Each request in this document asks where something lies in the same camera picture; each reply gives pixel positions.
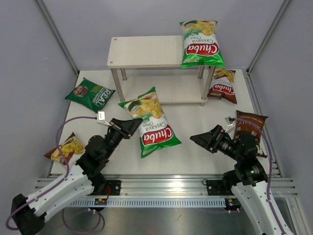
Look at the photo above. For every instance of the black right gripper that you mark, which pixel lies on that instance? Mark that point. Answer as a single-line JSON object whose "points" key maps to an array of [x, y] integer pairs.
{"points": [[213, 137]]}

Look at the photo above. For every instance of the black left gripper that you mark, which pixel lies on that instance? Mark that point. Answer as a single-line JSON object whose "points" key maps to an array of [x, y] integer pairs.
{"points": [[127, 128]]}

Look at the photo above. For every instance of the green Chuba chips bag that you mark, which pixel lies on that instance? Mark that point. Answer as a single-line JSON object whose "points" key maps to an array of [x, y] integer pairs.
{"points": [[155, 132], [200, 45]]}

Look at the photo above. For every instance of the dark green REAL chips bag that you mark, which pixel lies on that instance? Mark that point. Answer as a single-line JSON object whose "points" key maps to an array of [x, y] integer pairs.
{"points": [[90, 95]]}

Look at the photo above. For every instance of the brown chuba bag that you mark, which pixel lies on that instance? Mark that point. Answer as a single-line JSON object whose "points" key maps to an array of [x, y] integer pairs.
{"points": [[222, 85], [72, 146]]}

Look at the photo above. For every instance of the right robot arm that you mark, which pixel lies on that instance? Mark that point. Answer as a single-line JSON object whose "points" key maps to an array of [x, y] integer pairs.
{"points": [[248, 182]]}

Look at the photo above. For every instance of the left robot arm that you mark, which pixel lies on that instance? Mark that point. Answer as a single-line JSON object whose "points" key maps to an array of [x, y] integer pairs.
{"points": [[30, 213]]}

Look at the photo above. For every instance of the brown sea salt chips bag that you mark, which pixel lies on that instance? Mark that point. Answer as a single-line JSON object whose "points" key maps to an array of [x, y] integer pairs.
{"points": [[243, 127]]}

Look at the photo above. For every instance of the brown Chuba bag by shelf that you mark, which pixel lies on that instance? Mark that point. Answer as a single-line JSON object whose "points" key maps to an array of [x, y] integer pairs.
{"points": [[222, 85]]}

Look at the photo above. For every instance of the white two-tier shelf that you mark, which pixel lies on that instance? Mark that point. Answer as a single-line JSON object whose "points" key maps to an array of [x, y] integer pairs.
{"points": [[139, 63]]}

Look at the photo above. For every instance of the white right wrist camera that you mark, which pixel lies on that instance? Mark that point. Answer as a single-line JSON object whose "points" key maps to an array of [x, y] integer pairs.
{"points": [[230, 123]]}

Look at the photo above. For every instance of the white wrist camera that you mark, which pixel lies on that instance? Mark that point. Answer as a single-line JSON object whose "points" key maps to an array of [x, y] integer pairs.
{"points": [[101, 118], [230, 123]]}

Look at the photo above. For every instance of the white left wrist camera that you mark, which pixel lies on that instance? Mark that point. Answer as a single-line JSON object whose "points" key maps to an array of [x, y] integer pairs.
{"points": [[101, 118]]}

